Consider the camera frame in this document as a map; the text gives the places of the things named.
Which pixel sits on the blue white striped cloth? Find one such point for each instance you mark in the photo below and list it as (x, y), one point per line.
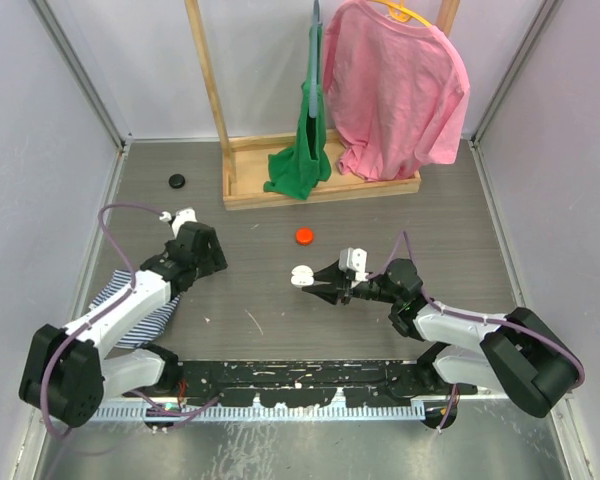
(150, 328)

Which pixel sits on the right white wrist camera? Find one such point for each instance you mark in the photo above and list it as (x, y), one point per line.
(352, 261)

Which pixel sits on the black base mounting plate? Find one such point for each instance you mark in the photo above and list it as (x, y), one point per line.
(372, 383)

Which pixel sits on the yellow clothes hanger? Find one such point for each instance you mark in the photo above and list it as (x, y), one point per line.
(399, 12)

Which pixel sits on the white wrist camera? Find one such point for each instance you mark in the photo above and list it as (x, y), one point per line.
(352, 261)
(178, 219)

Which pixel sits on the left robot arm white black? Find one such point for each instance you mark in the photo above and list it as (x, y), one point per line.
(68, 371)

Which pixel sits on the orange earbud case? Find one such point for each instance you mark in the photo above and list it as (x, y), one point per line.
(304, 236)

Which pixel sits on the pink t-shirt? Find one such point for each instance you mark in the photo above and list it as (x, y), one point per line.
(397, 93)

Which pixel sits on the wooden clothes rack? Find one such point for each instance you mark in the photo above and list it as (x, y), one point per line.
(245, 159)

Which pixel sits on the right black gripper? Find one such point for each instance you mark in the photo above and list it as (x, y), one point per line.
(332, 292)

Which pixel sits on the grey-blue clothes hanger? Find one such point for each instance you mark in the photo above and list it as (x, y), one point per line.
(314, 51)

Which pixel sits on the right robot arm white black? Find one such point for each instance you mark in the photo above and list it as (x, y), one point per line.
(514, 353)

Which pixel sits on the grey slotted cable duct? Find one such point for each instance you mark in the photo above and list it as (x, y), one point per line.
(129, 410)

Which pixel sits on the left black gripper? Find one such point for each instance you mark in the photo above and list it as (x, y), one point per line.
(214, 260)

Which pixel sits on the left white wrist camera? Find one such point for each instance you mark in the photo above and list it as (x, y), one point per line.
(178, 219)

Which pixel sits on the white earbud case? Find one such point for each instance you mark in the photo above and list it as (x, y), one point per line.
(302, 276)

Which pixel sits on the black earbud case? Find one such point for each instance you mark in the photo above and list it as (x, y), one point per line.
(177, 181)

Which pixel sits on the green tank top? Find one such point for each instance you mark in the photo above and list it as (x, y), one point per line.
(296, 170)

